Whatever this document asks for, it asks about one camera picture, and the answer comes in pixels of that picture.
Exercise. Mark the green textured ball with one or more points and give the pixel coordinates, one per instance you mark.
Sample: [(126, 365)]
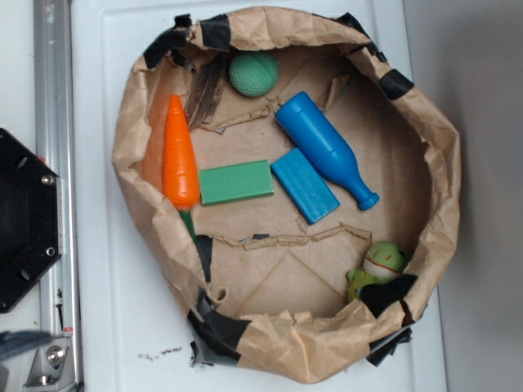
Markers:
[(253, 73)]

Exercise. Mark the green wooden block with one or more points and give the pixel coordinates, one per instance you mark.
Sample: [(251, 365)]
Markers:
[(236, 182)]

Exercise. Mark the brown paper bag bin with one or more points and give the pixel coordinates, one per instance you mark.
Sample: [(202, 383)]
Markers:
[(261, 287)]

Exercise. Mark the blue wooden block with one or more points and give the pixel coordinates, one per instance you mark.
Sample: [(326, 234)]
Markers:
[(305, 186)]

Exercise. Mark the orange plastic toy carrot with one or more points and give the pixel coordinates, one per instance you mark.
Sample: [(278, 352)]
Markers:
[(180, 172)]

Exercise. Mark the blue plastic toy bottle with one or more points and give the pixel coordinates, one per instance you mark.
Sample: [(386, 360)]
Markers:
[(324, 147)]

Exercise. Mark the green frog toy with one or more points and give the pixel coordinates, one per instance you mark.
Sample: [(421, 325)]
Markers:
[(383, 262)]

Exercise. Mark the white plastic tray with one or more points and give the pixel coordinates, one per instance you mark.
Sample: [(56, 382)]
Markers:
[(134, 335)]

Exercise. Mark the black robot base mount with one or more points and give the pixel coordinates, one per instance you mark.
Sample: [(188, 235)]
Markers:
[(30, 234)]

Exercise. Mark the aluminium extrusion rail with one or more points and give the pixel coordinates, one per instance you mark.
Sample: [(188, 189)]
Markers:
[(58, 288)]

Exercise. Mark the metal corner bracket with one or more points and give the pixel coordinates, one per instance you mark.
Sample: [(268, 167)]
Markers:
[(53, 368)]

